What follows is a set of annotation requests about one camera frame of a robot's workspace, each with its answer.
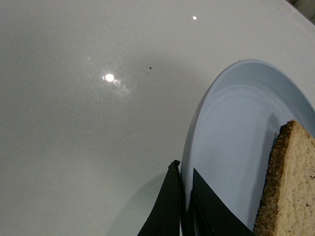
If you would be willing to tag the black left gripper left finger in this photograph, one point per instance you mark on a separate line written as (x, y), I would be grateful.
(165, 217)

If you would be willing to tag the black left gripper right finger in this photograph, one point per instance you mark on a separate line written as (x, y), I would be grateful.
(209, 216)

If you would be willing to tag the light blue plate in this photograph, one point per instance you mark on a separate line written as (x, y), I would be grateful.
(234, 128)

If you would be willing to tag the bread slice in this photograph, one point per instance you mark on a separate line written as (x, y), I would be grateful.
(287, 205)

